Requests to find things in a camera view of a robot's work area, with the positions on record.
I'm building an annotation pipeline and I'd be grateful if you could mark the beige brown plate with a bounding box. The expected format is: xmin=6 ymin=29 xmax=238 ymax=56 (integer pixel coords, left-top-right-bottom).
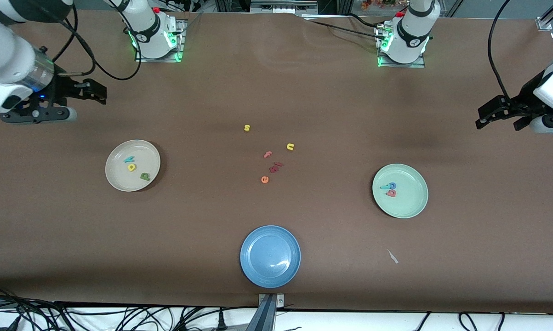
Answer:
xmin=105 ymin=139 xmax=161 ymax=192

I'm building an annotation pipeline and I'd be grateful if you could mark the light green plate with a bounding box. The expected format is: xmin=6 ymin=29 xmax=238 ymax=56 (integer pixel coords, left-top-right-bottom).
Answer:
xmin=372 ymin=163 xmax=429 ymax=219

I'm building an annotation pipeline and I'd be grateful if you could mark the brown table cover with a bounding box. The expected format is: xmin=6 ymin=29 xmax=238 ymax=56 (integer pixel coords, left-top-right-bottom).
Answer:
xmin=0 ymin=8 xmax=553 ymax=314

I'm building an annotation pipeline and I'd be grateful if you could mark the blue plate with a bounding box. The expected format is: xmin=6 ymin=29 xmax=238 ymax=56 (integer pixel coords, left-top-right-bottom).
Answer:
xmin=239 ymin=225 xmax=302 ymax=289

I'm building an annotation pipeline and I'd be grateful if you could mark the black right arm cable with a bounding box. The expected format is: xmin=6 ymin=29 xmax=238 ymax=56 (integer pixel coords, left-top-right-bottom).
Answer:
xmin=40 ymin=0 xmax=142 ymax=81

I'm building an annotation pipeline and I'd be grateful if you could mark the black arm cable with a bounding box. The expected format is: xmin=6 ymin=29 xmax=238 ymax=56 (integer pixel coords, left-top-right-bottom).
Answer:
xmin=487 ymin=0 xmax=512 ymax=99
xmin=40 ymin=0 xmax=142 ymax=81

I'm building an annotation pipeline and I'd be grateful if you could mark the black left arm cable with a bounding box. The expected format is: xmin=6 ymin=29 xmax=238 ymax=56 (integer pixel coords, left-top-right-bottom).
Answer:
xmin=487 ymin=0 xmax=512 ymax=99

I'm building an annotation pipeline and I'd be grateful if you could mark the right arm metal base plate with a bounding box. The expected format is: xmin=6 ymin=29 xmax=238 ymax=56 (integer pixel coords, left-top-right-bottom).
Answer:
xmin=135 ymin=21 xmax=185 ymax=63

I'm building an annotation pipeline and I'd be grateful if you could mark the aluminium frame profile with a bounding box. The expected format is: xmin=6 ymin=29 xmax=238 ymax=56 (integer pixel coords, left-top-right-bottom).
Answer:
xmin=536 ymin=0 xmax=553 ymax=31

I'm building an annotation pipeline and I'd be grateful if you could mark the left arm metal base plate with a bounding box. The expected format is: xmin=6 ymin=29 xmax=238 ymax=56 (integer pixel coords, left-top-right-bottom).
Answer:
xmin=377 ymin=25 xmax=426 ymax=68

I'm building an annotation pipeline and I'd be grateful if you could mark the black base cable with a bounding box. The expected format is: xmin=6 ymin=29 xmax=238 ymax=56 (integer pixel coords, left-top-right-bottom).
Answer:
xmin=345 ymin=13 xmax=387 ymax=33
xmin=309 ymin=19 xmax=387 ymax=42

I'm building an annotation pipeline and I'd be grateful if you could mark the grey metal frame piece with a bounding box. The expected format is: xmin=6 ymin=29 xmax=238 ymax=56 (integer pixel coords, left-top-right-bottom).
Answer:
xmin=251 ymin=0 xmax=319 ymax=14

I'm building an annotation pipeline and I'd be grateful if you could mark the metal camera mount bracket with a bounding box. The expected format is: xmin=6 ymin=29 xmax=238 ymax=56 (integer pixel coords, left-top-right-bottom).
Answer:
xmin=246 ymin=294 xmax=285 ymax=331

